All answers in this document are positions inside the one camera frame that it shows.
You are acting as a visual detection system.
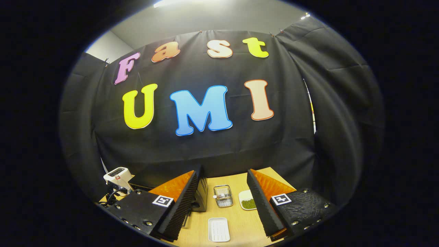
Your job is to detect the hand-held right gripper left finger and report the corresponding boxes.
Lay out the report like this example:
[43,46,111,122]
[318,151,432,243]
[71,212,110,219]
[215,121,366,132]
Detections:
[102,170,199,241]

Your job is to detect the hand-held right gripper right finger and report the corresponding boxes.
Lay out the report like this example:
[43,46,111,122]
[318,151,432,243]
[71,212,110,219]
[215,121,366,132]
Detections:
[246,168,339,242]

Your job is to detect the black electric oven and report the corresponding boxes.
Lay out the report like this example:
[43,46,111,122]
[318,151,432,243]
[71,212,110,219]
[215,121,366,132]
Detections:
[182,165,209,227]

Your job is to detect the white divided plate with beans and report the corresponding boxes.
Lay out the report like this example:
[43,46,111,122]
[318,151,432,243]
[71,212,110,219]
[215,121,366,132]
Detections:
[238,189,257,211]

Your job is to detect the white toaster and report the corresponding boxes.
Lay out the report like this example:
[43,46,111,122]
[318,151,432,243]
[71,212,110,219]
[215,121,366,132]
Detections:
[103,167,134,193]

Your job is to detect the white rectangular tray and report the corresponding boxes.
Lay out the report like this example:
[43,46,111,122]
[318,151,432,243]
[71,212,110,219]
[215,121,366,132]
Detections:
[207,217,231,243]

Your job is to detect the black backdrop cloth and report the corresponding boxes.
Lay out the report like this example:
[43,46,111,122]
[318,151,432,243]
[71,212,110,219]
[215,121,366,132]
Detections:
[58,15,385,207]

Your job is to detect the small wire basket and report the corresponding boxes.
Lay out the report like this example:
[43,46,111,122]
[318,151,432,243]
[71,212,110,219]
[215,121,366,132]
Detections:
[213,185,234,209]

